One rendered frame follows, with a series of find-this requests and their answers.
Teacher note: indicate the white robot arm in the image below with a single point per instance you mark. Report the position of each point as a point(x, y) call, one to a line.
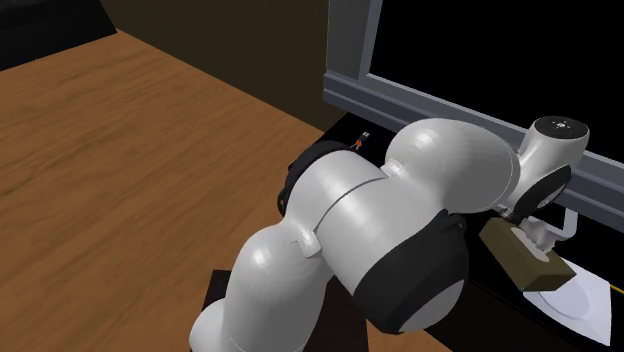
point(370, 214)

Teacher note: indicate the small black orange object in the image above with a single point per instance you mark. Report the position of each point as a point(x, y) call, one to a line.
point(360, 141)

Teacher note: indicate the grey framed window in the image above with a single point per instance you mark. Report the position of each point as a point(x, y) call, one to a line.
point(350, 44)

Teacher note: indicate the olive brown box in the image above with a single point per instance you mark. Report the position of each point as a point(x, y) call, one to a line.
point(504, 247)

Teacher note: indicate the white tap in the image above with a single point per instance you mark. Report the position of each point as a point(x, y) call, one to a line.
point(572, 225)

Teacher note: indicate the white sink basin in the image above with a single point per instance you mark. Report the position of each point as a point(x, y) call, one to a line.
point(581, 303)

